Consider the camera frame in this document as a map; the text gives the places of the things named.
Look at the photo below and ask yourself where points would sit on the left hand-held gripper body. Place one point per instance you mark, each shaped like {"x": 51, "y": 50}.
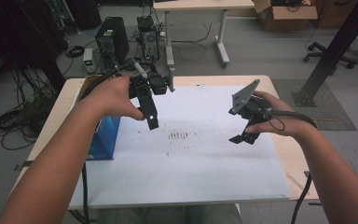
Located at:
{"x": 158, "y": 84}

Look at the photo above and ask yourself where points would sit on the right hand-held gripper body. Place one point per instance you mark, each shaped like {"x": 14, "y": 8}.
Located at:
{"x": 248, "y": 105}

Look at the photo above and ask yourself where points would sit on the blue cardboard box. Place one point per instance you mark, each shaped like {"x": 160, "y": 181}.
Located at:
{"x": 105, "y": 140}

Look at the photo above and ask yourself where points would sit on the person's left hand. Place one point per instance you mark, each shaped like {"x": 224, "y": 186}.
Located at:
{"x": 112, "y": 99}

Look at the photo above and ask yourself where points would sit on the person's right hand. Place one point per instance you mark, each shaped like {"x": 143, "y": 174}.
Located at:
{"x": 289, "y": 124}

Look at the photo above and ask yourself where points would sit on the open computer case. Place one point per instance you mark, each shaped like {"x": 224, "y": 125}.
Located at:
{"x": 149, "y": 40}

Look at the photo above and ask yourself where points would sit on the white paper sheet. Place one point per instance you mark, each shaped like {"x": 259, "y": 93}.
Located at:
{"x": 199, "y": 171}

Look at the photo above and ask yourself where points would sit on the black computer tower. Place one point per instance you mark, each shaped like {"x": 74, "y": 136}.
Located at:
{"x": 112, "y": 37}

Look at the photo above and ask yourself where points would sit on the small white power device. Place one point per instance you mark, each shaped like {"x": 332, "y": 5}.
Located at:
{"x": 88, "y": 59}

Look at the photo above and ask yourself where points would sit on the grey floor mat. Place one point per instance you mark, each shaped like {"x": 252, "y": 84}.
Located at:
{"x": 338, "y": 118}

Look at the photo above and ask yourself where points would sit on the white desk with metal legs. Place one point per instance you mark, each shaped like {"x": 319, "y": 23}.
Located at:
{"x": 199, "y": 3}

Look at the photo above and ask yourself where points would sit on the black office chair base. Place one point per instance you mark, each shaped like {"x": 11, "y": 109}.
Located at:
{"x": 320, "y": 48}

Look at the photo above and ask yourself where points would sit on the open brown cardboard box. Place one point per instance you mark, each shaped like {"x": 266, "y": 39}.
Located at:
{"x": 292, "y": 18}

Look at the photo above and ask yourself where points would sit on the closed brown cardboard box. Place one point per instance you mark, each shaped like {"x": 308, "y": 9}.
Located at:
{"x": 332, "y": 15}

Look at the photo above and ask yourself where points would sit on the dark curtain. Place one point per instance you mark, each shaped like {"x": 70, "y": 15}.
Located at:
{"x": 15, "y": 31}

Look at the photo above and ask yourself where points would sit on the black aluminium post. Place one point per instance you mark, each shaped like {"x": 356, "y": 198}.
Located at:
{"x": 338, "y": 40}

